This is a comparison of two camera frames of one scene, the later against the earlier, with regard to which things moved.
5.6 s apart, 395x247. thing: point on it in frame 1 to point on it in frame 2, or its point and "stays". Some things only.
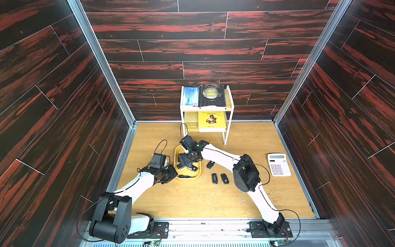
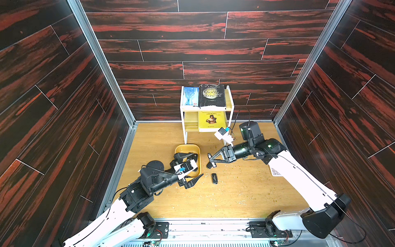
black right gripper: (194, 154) to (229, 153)
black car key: (214, 178) stays
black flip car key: (210, 164) stays
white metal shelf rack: (190, 119) stays
